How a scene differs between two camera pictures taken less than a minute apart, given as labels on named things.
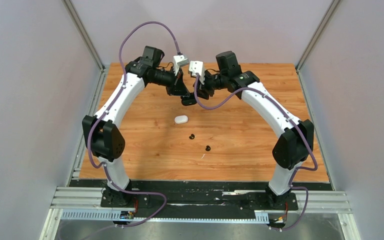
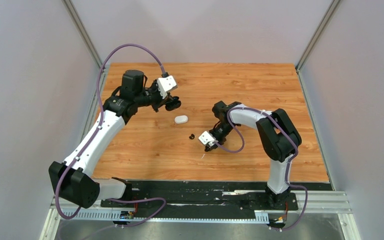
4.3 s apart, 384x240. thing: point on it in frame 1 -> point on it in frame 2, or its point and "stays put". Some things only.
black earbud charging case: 188,100 -> 175,104
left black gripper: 176,86 -> 161,101
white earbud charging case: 181,119 stays put
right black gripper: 202,90 -> 221,142
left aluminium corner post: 84,32 stays put
